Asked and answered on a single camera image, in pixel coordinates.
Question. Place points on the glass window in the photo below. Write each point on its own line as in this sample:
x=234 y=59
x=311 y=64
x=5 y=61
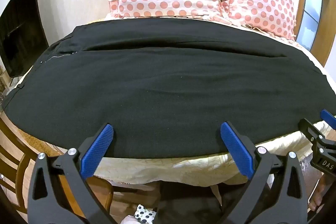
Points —
x=312 y=16

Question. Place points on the black television screen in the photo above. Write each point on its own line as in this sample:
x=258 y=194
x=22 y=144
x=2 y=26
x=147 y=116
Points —
x=21 y=37

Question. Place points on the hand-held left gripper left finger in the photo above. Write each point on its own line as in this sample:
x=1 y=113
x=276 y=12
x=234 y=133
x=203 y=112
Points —
x=97 y=151

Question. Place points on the wooden window frame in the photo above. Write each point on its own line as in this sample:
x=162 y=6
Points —
x=329 y=19

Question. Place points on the cream bed sheet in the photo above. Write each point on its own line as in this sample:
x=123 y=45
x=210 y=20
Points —
x=183 y=169

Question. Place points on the wooden chair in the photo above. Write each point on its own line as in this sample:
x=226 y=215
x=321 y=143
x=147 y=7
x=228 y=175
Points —
x=21 y=163

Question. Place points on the black dotted white cloth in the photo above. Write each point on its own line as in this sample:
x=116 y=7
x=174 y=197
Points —
x=143 y=213

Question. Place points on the person's bare foot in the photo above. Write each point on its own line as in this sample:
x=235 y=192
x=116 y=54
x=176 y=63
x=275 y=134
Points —
x=317 y=200

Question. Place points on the woven straw mat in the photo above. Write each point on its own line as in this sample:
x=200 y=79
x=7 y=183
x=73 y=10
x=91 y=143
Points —
x=39 y=144

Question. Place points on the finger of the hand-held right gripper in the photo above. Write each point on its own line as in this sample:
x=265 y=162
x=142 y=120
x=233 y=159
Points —
x=327 y=114
x=307 y=128

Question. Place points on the black pants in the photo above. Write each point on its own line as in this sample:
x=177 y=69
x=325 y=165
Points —
x=168 y=82

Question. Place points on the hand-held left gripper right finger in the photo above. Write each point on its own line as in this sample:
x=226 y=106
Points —
x=237 y=150

